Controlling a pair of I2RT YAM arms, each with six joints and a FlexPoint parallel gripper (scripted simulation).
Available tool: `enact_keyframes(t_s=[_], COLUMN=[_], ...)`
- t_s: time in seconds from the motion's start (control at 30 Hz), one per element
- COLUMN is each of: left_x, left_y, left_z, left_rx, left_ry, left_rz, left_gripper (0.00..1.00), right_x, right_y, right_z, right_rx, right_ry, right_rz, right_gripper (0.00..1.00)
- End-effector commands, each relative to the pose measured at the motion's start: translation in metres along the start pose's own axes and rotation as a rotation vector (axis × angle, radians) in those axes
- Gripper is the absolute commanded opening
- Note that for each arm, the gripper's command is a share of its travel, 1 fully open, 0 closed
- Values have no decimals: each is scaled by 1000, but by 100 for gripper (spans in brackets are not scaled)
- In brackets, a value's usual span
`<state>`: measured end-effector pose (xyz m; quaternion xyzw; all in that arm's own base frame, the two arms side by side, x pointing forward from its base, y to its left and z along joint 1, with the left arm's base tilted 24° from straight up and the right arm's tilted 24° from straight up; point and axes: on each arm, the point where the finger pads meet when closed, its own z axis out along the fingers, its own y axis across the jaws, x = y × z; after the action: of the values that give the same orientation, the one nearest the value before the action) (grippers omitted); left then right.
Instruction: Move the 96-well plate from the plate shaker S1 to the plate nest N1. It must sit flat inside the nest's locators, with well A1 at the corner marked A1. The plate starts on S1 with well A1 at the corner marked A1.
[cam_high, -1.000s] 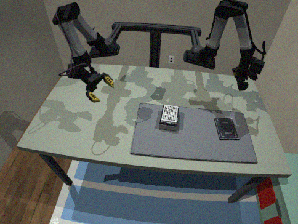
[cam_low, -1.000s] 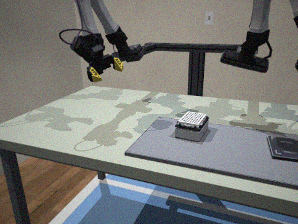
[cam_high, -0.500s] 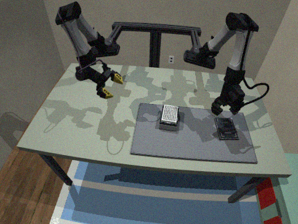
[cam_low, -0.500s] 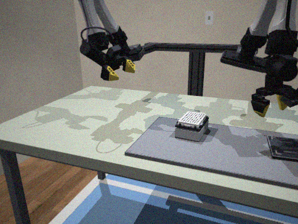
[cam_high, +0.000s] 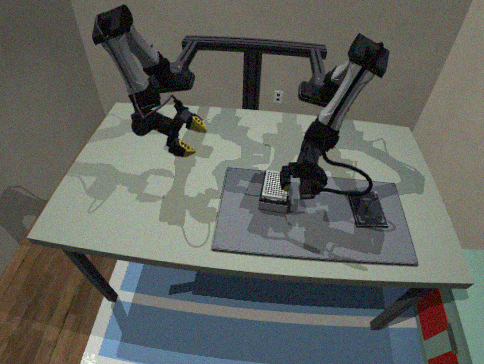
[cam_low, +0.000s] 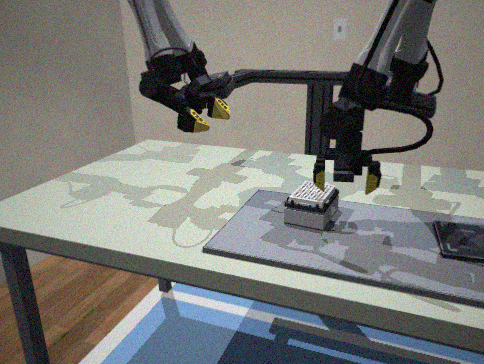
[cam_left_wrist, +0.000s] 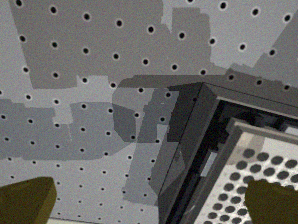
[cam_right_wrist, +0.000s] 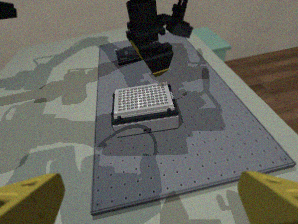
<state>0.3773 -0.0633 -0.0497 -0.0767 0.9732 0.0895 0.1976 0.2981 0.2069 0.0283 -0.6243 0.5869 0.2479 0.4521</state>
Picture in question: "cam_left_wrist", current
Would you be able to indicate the grey perforated breadboard plate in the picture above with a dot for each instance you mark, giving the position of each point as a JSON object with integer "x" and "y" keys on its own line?
{"x": 96, "y": 93}

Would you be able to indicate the white well plate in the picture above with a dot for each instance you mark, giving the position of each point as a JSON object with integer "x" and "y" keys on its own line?
{"x": 250, "y": 153}

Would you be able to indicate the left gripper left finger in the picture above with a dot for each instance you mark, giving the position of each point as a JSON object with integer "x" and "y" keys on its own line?
{"x": 27, "y": 202}

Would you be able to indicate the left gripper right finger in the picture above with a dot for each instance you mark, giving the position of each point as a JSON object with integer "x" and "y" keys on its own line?
{"x": 269, "y": 203}

